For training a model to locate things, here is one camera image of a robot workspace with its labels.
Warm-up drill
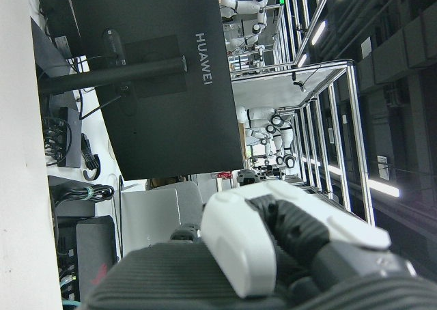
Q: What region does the coiled black cable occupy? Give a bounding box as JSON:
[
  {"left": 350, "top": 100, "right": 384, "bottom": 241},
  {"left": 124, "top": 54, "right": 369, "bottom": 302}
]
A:
[{"left": 81, "top": 133, "right": 102, "bottom": 182}]

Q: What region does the small hanging black camera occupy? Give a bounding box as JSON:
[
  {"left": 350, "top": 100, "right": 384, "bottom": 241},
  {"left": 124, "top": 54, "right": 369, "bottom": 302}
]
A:
[{"left": 292, "top": 71, "right": 308, "bottom": 93}]

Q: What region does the aluminium frame structure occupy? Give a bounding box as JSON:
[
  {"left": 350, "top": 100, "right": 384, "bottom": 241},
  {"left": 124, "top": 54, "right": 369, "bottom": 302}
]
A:
[{"left": 272, "top": 0, "right": 376, "bottom": 226}]

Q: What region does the black monitor stand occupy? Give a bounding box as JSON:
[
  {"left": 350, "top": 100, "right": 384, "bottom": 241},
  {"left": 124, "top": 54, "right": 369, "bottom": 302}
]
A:
[{"left": 31, "top": 18, "right": 188, "bottom": 98}]

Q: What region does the black oblong device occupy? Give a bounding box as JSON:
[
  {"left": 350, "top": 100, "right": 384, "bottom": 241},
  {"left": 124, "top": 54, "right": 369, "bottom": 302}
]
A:
[{"left": 102, "top": 28, "right": 128, "bottom": 67}]

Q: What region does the black computer box red logo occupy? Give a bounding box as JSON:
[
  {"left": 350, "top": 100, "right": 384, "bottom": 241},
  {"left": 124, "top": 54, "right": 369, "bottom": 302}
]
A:
[{"left": 75, "top": 216, "right": 119, "bottom": 301}]

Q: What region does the silver laptop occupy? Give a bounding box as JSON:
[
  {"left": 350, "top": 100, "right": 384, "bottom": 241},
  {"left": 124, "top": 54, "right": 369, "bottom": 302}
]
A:
[{"left": 121, "top": 186, "right": 181, "bottom": 257}]

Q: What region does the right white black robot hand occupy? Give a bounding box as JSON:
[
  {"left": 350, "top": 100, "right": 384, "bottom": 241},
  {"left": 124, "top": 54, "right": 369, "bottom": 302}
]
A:
[{"left": 83, "top": 180, "right": 437, "bottom": 310}]

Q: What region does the black cable bundle green tie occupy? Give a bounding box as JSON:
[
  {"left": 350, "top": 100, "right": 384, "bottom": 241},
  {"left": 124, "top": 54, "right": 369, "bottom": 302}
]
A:
[{"left": 53, "top": 183, "right": 115, "bottom": 202}]

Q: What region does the black huawei monitor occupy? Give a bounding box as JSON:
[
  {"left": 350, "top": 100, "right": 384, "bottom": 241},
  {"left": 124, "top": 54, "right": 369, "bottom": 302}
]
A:
[{"left": 66, "top": 0, "right": 245, "bottom": 181}]

